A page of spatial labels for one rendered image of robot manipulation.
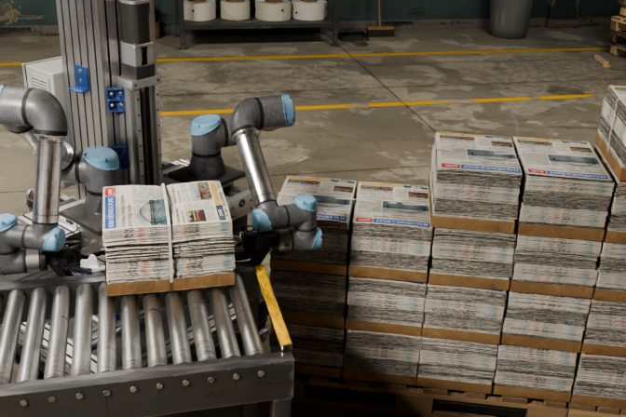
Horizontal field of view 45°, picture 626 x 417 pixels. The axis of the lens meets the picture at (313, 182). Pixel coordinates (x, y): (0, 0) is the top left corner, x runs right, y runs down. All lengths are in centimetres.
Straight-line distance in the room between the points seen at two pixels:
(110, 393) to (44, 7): 739
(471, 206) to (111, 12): 142
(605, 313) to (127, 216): 170
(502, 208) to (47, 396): 156
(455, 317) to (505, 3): 702
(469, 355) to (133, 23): 172
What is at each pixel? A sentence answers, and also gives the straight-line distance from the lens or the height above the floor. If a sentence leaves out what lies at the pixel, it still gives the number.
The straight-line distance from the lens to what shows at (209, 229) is 226.
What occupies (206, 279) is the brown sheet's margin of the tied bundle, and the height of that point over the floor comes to 83.
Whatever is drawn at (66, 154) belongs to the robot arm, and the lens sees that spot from 273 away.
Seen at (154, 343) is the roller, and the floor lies 80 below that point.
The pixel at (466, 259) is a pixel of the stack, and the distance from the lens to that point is 278.
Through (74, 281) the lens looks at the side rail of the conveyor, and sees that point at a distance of 246.
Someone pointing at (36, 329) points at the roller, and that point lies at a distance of 227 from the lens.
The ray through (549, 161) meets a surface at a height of 107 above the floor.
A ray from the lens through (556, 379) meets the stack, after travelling 309.
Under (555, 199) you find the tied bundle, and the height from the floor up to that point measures 98.
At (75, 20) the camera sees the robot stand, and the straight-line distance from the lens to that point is 291.
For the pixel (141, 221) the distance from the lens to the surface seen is 227.
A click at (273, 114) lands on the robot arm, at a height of 119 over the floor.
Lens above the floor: 204
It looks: 24 degrees down
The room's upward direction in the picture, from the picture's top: 2 degrees clockwise
